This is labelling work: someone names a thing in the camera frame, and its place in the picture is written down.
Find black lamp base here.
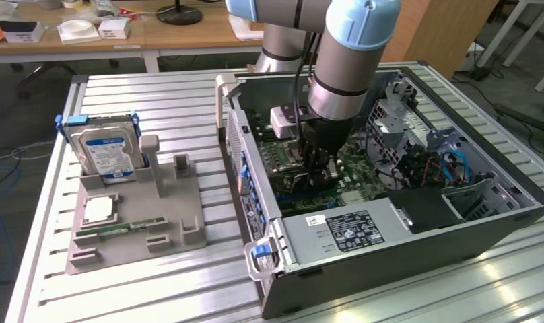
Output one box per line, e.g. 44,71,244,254
155,0,204,25

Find hard disk in blue caddy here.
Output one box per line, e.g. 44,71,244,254
55,110,141,184

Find grey power supply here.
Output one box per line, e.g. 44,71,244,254
279,198,416,265

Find red wire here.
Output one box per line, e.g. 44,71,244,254
424,153,439,182

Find white floor cable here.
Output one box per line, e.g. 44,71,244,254
0,141,57,161

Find green motherboard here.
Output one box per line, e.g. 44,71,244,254
253,120,389,216

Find black and white box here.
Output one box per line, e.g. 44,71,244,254
0,20,45,44

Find silver CPU chip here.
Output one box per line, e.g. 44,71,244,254
83,198,120,225

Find white paper stack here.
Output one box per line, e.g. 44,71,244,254
228,15,265,41

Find wooden desk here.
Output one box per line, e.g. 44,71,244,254
0,0,389,65

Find black power adapter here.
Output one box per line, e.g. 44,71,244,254
468,65,494,81

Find black open PC case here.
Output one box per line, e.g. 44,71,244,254
215,65,544,320

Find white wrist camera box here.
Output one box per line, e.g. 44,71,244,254
269,106,308,139

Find black chair base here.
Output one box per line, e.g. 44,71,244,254
11,59,120,100

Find metal disk bay cage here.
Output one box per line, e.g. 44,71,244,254
365,97,435,162

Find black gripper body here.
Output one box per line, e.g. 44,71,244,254
299,117,353,154

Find grey parts rack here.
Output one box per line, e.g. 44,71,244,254
64,133,209,276

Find white tape roll box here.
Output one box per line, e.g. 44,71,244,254
56,19,101,45

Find white table frame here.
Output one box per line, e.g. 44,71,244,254
476,0,544,92

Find blue wire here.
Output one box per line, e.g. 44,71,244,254
440,150,474,184

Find black floor stand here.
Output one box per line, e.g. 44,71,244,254
494,104,544,135

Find CPU socket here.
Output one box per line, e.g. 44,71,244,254
283,139,303,166

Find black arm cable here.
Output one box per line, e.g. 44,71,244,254
292,32,323,135

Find green RAM stick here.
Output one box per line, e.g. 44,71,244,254
77,217,171,238

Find silver chipset heatsink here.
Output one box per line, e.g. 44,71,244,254
341,192,367,206

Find white labelled box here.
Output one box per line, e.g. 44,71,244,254
97,18,132,40

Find wooden cabinet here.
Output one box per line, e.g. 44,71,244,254
379,0,500,78

